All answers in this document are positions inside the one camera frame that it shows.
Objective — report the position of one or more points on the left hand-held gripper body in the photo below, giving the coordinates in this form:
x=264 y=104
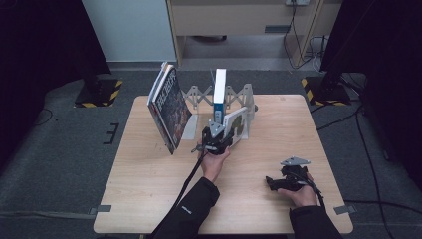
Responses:
x=214 y=141

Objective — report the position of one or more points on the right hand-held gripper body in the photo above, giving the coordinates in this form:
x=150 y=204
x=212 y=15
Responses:
x=295 y=176

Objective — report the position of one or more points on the grey metal expandable book rack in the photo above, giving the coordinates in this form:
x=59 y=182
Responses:
x=245 y=99

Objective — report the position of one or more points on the dark patterned magazine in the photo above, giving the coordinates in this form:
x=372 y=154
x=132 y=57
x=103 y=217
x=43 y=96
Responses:
x=172 y=106

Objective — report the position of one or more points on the thick blue and white book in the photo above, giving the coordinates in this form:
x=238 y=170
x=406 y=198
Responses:
x=219 y=86

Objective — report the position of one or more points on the person's right hand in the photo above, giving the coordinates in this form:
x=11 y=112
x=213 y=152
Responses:
x=303 y=195

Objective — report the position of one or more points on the person's left hand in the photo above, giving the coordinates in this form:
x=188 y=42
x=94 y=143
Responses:
x=212 y=164

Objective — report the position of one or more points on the grey tape piece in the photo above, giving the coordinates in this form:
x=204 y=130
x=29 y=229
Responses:
x=101 y=209
x=345 y=209

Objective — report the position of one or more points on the black stand with striped base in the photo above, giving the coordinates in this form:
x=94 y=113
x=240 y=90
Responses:
x=99 y=94
x=326 y=93

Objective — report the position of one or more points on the dark object under desk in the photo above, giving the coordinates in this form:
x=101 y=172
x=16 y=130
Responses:
x=209 y=38

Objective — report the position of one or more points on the light wooden desk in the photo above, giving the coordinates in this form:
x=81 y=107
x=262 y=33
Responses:
x=225 y=18

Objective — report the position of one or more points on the white power strip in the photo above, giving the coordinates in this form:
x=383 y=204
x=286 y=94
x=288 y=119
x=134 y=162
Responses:
x=297 y=2

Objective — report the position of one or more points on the black curtain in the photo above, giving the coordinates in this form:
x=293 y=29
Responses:
x=388 y=49
x=40 y=49

